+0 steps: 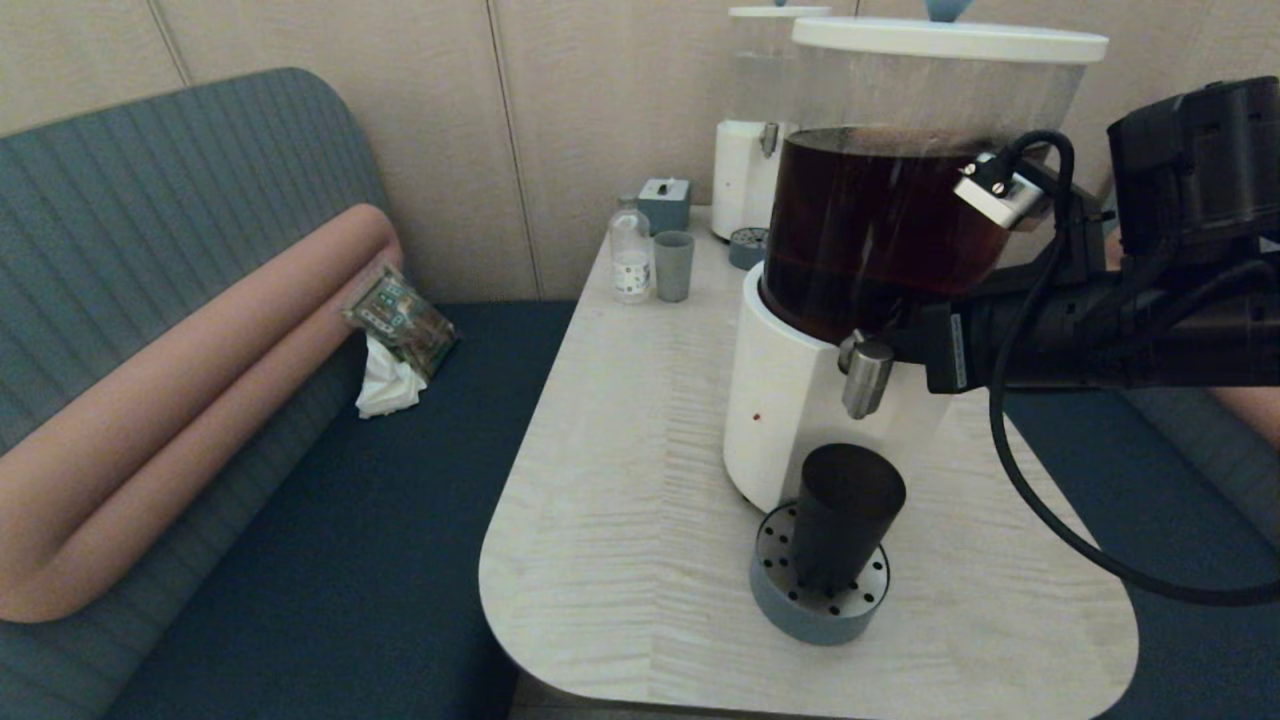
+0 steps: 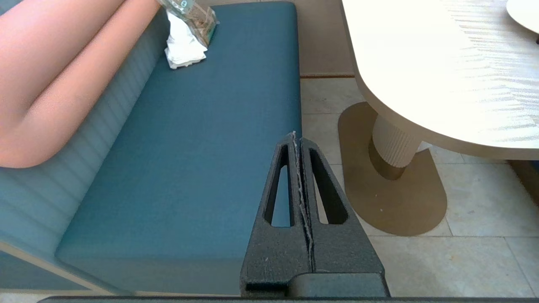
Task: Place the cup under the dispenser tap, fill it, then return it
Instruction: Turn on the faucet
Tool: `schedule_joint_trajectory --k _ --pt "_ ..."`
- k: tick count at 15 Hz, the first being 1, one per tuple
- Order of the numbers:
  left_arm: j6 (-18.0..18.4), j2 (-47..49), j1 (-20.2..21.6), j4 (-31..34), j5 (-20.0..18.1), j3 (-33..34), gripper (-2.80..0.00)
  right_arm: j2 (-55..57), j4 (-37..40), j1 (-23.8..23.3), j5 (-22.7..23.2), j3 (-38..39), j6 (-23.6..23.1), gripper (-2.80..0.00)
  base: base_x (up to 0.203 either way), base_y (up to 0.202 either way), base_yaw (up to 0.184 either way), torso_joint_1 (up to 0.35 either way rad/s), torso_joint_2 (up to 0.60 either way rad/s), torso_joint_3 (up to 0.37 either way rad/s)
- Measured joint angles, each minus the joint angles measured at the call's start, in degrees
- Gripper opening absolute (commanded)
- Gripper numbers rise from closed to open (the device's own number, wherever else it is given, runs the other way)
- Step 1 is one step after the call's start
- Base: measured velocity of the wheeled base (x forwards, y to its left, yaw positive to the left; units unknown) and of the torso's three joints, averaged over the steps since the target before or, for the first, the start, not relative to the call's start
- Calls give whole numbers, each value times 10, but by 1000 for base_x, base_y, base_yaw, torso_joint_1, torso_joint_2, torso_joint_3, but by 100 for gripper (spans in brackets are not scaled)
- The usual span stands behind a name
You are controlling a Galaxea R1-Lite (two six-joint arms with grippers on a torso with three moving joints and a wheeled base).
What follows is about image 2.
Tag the clear printed snack packet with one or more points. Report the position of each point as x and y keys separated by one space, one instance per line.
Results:
x=198 y=19

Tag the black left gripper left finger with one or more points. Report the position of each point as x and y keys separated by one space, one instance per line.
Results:
x=273 y=256

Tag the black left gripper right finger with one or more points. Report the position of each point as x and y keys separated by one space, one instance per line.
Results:
x=345 y=252

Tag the blue upholstered bench with packet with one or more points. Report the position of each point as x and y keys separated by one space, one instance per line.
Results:
x=189 y=160

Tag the table pedestal with brass foot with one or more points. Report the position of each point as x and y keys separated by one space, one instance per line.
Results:
x=391 y=193

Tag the large dark tea dispenser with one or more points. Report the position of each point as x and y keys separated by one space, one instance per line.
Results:
x=526 y=12

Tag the pink bolster cushion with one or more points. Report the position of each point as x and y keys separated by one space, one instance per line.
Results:
x=50 y=84

